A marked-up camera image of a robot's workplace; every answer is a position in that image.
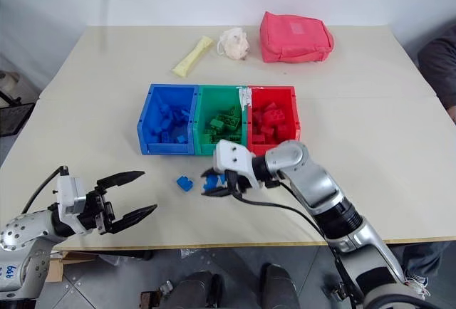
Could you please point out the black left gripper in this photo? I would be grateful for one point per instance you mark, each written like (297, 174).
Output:
(94, 213)

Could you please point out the dark rounded shape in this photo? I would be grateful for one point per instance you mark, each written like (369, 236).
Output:
(199, 289)
(279, 286)

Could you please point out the green plastic bin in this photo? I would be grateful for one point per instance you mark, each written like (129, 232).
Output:
(203, 99)

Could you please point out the crumpled white cloth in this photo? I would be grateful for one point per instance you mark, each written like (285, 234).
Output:
(235, 45)

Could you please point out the white tape strip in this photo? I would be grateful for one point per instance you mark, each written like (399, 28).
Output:
(244, 98)

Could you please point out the green toy building block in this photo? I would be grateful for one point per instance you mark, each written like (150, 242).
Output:
(211, 135)

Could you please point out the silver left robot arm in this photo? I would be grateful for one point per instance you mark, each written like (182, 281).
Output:
(25, 230)

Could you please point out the person's sneaker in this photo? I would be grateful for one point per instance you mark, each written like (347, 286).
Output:
(418, 280)

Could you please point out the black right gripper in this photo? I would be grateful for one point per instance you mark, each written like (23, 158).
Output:
(238, 182)

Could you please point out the clear plastic bag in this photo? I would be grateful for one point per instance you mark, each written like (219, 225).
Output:
(190, 252)

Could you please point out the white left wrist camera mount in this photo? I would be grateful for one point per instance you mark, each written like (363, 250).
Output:
(67, 195)

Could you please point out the brown cardboard box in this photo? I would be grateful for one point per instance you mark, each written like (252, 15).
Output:
(69, 262)

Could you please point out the white round container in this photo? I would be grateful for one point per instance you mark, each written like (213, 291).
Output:
(9, 81)

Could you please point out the large green building block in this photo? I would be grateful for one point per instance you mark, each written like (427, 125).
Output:
(225, 122)

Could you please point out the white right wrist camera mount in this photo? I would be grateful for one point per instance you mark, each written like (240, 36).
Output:
(233, 156)

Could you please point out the person's blue jeans leg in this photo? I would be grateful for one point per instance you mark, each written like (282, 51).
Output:
(425, 259)

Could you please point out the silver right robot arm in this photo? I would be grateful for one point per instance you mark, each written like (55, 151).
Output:
(320, 188)

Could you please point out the red fabric pouch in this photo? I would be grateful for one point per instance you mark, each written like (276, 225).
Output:
(294, 38)

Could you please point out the large red building block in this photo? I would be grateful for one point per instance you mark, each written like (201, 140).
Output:
(276, 112)

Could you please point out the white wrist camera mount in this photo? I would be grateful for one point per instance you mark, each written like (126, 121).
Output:
(233, 156)
(67, 195)

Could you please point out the blue plastic bin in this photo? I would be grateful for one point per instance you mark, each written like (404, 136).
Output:
(149, 124)

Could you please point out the red plastic bin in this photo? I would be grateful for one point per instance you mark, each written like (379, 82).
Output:
(294, 116)

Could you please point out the pale yellow snack packet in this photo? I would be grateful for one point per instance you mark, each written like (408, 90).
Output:
(192, 57)

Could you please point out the person's dark grey sleeved arm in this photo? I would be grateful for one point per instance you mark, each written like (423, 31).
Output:
(440, 63)

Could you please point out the black mesh crate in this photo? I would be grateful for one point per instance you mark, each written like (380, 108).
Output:
(14, 118)

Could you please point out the red toy building block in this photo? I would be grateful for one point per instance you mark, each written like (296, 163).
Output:
(259, 139)

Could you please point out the blue toy building block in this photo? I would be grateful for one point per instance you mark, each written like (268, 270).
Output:
(181, 115)
(182, 139)
(213, 182)
(185, 183)

